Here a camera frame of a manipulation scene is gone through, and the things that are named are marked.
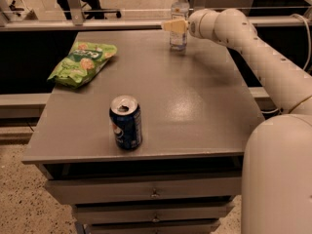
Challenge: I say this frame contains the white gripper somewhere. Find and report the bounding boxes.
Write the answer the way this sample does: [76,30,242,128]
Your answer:
[161,9,218,39]

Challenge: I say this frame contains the clear plastic water bottle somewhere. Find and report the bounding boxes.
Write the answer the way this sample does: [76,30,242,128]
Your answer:
[170,0,189,51]

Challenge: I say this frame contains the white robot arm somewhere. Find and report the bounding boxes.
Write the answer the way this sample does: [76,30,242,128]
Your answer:
[162,9,312,234]

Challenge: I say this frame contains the green rice chip bag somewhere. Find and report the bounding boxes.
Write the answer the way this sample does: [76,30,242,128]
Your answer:
[48,41,117,89]

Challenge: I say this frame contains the grey drawer cabinet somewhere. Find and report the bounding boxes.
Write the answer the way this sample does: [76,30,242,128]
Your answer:
[21,28,266,234]

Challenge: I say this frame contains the blue Pepsi soda can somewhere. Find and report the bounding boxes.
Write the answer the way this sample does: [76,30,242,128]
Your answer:
[109,96,142,150]

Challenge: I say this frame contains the top grey drawer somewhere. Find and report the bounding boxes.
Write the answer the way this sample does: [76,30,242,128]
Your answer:
[46,172,241,205]

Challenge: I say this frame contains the grey drawer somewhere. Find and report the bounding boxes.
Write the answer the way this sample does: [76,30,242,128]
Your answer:
[74,202,234,224]
[46,172,241,205]
[90,219,220,234]

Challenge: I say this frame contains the middle grey drawer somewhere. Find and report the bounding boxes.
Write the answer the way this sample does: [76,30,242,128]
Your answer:
[74,202,234,224]

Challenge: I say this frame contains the bottom grey drawer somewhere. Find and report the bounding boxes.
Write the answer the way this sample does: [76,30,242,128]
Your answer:
[90,219,220,234]

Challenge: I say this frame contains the metal railing frame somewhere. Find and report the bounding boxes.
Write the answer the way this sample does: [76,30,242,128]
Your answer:
[0,0,312,31]

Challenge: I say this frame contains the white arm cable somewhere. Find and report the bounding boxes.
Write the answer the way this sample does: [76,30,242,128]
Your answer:
[259,13,312,115]

